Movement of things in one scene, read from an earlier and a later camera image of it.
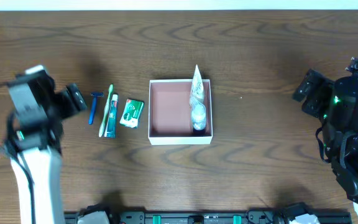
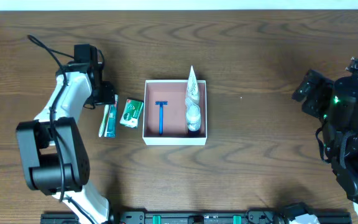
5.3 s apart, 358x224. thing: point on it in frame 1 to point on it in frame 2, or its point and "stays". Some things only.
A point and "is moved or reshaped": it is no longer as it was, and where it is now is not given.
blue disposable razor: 96,95 to 161,103
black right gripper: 310,92 stays
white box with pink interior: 169,121 is moved or reshaped
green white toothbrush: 106,110 stays
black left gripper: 74,100 to 105,93
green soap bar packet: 132,112 stays
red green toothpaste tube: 111,132 stays
